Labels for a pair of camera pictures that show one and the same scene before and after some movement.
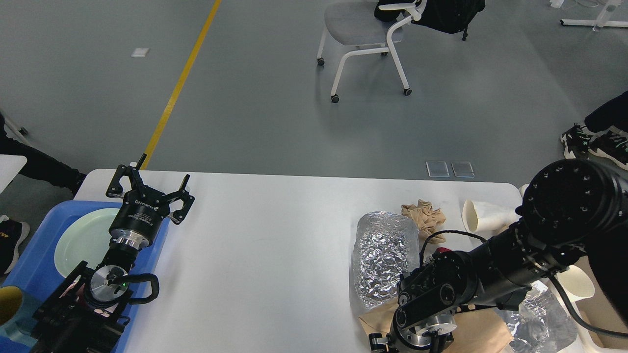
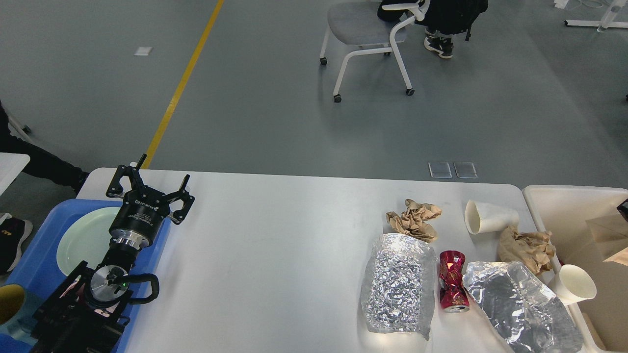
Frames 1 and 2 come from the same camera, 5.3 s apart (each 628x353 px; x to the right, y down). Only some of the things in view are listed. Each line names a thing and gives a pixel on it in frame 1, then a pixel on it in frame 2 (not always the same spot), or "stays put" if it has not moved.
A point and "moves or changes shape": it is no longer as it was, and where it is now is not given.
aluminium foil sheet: [386, 246] moves or changes shape
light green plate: [84, 237] stays put
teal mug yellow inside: [17, 323] stays put
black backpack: [453, 16] stays put
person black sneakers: [612, 145] → [442, 46]
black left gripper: [136, 222] stays put
